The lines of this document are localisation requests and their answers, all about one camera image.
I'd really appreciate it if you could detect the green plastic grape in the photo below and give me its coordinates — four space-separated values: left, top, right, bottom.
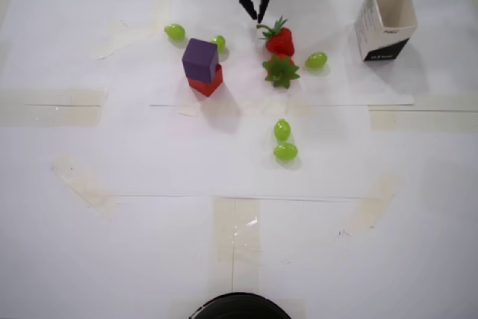
273 118 292 141
273 142 299 162
211 34 227 54
304 52 329 70
164 22 187 43

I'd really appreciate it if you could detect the red strawberry with green leaves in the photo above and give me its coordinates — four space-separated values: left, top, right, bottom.
261 53 301 90

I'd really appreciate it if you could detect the black round dome object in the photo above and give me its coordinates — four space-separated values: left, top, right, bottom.
188 291 293 319

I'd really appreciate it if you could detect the beige masking tape strip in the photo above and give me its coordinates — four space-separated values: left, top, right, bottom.
0 88 108 128
50 153 120 222
212 197 261 266
341 173 403 238
368 105 478 132
95 19 165 61

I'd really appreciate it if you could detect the red strawberry with stem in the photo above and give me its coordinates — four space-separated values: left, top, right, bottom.
255 15 296 57

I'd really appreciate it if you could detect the purple wooden cube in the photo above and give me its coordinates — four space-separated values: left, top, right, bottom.
181 37 220 83

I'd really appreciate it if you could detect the white paper sheet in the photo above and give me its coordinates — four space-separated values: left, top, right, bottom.
149 0 415 107

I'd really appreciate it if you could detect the white and black cardboard box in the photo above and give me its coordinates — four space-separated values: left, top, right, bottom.
353 0 419 63

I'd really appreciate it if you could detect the red wooden cube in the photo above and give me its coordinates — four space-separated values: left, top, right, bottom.
187 64 225 99

